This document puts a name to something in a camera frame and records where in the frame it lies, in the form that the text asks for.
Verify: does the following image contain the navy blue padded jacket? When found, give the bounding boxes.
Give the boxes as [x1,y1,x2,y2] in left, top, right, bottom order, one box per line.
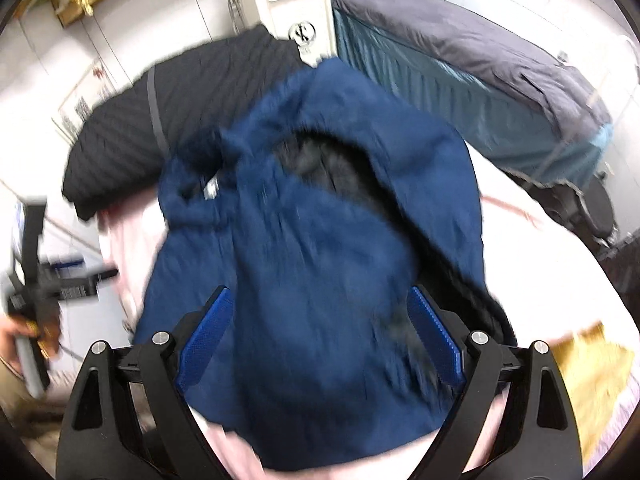
[134,58,516,471]

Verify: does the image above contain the left hand yellow nails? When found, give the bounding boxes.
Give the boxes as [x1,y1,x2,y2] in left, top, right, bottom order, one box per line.
[1,314,61,375]

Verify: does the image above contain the mustard yellow garment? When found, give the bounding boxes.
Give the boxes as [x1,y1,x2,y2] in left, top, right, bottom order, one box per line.
[550,323,634,466]

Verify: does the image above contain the pink polka dot bedsheet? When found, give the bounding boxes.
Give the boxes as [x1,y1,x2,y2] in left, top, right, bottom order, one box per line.
[98,144,639,479]

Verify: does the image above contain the black quilted jacket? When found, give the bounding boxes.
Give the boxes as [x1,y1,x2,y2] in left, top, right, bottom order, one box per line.
[62,25,305,221]

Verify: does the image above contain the black round stool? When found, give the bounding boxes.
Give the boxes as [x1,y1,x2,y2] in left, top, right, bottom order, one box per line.
[523,177,617,255]

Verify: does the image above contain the grey blue quilt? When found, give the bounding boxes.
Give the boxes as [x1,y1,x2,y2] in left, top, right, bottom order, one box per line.
[332,0,613,190]

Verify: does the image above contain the white appliance with panel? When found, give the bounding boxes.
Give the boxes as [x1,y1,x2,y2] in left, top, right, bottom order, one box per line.
[227,0,336,66]

